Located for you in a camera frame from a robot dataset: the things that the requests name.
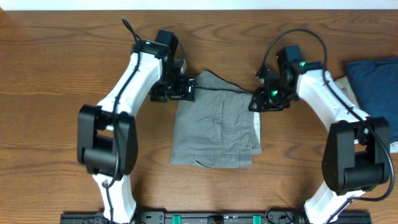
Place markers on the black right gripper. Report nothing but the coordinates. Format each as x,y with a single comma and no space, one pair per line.
263,103

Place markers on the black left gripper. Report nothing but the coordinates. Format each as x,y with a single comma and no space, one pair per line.
181,93

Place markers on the grey shorts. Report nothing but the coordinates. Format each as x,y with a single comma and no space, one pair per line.
216,130

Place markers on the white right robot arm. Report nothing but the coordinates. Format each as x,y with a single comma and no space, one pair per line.
356,158

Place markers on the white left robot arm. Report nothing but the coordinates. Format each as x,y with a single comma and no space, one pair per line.
107,138

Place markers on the folded beige garment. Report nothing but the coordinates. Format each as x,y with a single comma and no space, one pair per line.
345,87

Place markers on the folded blue garment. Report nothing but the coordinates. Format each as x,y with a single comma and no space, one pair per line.
374,83

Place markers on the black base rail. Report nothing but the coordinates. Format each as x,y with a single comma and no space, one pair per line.
272,215

